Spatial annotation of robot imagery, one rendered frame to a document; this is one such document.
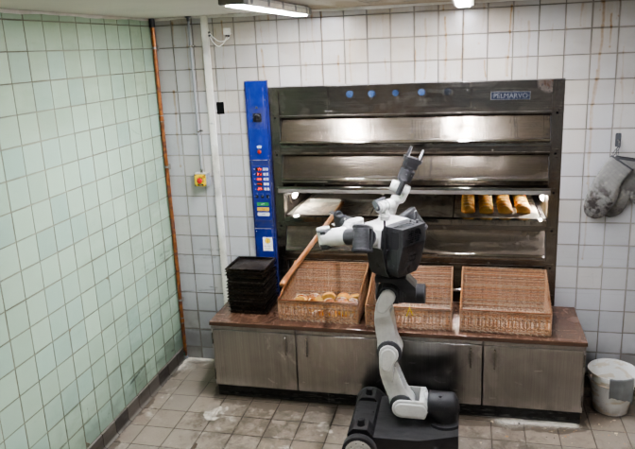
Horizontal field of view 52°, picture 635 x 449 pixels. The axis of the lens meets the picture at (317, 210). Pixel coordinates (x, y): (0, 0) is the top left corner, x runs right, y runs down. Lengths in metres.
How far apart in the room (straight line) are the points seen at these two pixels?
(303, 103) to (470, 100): 1.12
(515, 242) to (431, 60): 1.34
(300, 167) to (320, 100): 0.49
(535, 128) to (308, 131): 1.50
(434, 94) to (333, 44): 0.75
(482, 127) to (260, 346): 2.07
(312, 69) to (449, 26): 0.94
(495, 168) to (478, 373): 1.33
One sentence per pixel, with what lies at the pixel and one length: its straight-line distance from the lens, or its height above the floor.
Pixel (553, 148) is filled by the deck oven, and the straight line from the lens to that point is 4.42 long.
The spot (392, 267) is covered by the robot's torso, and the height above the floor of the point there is 1.18.
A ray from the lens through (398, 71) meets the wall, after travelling 4.36.
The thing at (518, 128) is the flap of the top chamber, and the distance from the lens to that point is 4.38.
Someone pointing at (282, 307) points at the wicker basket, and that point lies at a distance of 4.38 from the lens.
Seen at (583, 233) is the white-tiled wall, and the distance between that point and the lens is 4.57.
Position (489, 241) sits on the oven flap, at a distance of 4.54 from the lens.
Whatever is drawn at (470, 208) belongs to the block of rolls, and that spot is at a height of 1.22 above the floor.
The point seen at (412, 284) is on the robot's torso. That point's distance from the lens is 3.68.
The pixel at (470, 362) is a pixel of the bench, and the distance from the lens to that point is 4.25.
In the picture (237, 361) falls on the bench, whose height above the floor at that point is 0.29.
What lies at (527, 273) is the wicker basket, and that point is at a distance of 4.57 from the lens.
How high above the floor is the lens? 2.36
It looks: 14 degrees down
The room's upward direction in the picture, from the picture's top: 3 degrees counter-clockwise
